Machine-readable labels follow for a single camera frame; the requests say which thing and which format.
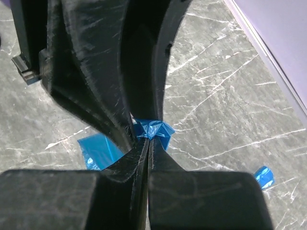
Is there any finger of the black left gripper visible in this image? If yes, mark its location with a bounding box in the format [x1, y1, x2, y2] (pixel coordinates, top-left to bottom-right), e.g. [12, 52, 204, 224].
[124, 0, 191, 120]
[40, 0, 134, 151]

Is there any blue detached trash bag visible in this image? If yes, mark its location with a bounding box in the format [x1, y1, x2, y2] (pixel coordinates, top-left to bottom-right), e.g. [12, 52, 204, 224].
[78, 119, 175, 171]

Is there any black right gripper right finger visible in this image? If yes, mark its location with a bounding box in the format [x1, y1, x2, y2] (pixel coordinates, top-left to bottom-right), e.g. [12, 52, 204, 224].
[148, 138, 273, 230]

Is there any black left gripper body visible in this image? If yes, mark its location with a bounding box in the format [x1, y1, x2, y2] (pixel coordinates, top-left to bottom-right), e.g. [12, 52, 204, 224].
[11, 0, 48, 85]

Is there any aluminium rail frame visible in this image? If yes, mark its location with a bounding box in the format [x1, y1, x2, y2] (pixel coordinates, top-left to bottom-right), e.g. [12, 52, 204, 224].
[225, 0, 307, 125]

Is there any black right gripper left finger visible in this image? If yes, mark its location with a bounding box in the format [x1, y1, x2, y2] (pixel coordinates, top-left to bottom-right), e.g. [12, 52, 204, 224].
[0, 138, 149, 230]

